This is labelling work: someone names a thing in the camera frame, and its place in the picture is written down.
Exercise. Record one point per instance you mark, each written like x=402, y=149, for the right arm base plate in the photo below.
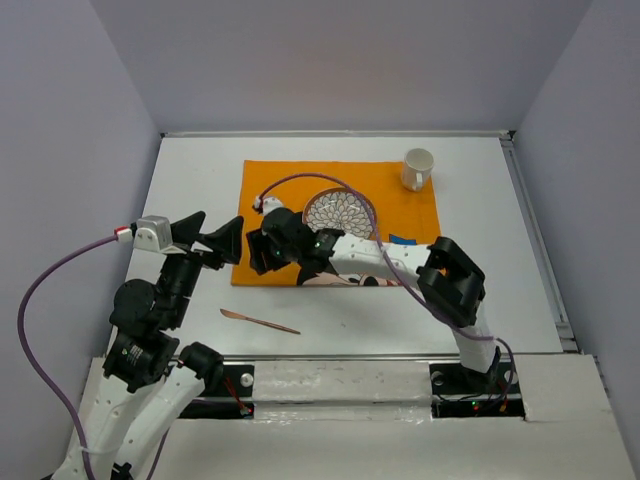
x=457, y=394

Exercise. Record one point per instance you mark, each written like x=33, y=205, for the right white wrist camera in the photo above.
x=266, y=205

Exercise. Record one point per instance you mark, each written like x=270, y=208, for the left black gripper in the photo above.
x=227, y=239

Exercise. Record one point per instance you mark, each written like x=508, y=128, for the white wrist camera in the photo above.
x=266, y=205
x=150, y=233

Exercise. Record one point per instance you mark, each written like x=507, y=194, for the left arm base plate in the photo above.
x=230, y=399

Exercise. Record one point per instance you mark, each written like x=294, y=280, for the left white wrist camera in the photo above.
x=150, y=233

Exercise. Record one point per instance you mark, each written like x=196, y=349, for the white ceramic mug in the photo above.
x=416, y=169

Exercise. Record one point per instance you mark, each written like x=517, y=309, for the floral patterned plate copper rim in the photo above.
x=338, y=208

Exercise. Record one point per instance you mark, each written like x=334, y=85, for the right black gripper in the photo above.
x=258, y=242

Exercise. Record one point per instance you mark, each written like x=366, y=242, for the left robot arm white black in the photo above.
x=147, y=378

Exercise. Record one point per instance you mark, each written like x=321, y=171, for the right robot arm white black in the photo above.
x=440, y=276

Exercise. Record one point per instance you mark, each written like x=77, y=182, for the aluminium rail front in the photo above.
x=431, y=358

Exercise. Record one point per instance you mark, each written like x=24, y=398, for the copper knife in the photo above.
x=240, y=317

